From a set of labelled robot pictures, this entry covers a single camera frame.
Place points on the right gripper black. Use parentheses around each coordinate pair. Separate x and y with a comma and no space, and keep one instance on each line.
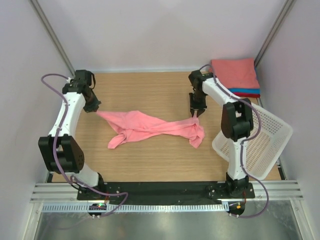
(200,108)

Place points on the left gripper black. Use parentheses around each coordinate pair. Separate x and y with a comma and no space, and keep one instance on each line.
(94,106)

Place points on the pink t-shirt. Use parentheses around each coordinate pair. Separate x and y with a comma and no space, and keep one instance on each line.
(135,126)

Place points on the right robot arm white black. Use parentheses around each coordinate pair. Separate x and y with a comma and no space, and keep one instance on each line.
(236,125)

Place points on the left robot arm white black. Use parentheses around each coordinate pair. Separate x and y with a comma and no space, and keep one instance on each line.
(60,151)

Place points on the folded blue t-shirt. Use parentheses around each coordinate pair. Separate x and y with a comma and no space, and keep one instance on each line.
(245,90)

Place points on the folded red t-shirt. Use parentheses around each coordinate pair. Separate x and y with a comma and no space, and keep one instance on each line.
(247,95)

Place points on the folded salmon t-shirt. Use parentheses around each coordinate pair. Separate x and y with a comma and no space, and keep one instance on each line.
(236,73)

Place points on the white plastic basket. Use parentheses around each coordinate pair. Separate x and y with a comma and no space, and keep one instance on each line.
(261,153)

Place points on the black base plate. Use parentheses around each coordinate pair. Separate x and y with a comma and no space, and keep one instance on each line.
(165,193)

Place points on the aluminium front rail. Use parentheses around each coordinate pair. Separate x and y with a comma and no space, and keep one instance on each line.
(270,189)

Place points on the left aluminium corner post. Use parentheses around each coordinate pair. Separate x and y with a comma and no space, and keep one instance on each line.
(52,34)

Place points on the aluminium corner post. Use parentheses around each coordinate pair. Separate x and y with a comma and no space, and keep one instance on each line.
(280,19)
(52,34)

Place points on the white slotted cable duct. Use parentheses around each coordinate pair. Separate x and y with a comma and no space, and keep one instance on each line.
(101,208)

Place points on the right aluminium corner post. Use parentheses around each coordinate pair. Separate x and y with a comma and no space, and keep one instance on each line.
(280,19)

